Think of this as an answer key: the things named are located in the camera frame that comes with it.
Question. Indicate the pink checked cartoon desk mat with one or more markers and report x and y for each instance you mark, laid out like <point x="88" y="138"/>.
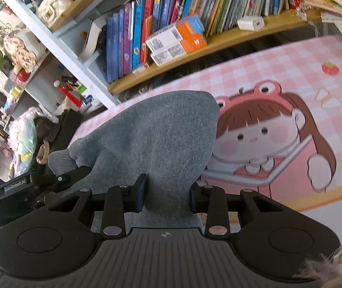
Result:
<point x="279" y="72"/>

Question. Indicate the white leaning book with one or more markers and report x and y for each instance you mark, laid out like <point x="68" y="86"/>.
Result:
<point x="91" y="39"/>

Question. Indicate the white charger plug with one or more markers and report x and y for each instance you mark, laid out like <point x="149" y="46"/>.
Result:
<point x="250" y="24"/>

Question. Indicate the white plastic bottle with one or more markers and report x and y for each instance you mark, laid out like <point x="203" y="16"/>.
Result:
<point x="86" y="102"/>

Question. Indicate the row of colourful books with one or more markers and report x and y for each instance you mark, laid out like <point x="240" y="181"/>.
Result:
<point x="219" y="3"/>

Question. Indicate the grey hoodie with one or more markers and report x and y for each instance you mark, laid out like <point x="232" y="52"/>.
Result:
<point x="153" y="138"/>

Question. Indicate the white and orange carton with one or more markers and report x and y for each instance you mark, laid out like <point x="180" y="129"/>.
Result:
<point x="180" y="49"/>
<point x="174" y="33"/>

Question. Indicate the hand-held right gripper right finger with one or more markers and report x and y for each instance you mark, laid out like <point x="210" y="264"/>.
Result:
<point x="196" y="199"/>

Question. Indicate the furry grey cuff with bell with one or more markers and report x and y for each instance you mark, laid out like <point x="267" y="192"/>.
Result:
<point x="333" y="264"/>

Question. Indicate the white and wood bookshelf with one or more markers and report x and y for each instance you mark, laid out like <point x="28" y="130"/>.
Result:
<point x="189" y="54"/>

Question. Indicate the pastel plush toy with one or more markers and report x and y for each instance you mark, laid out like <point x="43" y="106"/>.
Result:
<point x="22" y="141"/>

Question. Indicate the wooden cartoon plaque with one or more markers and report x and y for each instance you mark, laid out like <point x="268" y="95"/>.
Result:
<point x="21" y="52"/>

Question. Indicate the black bag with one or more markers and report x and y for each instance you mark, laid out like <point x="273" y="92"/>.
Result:
<point x="60" y="129"/>

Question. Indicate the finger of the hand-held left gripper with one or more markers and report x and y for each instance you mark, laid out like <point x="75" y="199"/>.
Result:
<point x="72" y="177"/>

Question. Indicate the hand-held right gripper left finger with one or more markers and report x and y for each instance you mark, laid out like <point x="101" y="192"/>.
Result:
<point x="142" y="195"/>

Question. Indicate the pen holder with pens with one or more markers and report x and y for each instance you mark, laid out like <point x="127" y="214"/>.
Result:
<point x="69" y="93"/>

